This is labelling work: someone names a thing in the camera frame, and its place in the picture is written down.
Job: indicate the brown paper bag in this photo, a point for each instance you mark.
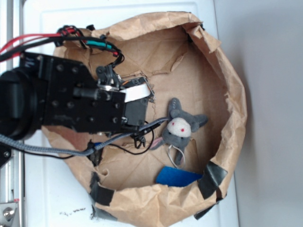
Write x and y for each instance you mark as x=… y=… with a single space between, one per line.
x=180 y=60

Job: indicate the aluminium frame rail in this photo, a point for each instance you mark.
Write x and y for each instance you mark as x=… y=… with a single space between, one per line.
x=12 y=186

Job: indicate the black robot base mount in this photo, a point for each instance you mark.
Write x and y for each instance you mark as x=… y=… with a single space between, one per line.
x=5 y=155

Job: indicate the grey plush mouse toy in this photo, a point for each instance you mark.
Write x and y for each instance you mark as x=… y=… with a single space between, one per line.
x=177 y=133

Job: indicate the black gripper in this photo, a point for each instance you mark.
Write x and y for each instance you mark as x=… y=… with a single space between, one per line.
x=62 y=92

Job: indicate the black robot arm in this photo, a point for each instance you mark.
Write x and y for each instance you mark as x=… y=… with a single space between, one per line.
x=14 y=119

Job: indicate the blue sponge piece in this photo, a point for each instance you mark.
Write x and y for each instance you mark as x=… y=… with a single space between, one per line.
x=176 y=177

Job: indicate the white plastic tray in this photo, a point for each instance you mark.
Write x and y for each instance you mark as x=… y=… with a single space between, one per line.
x=53 y=197

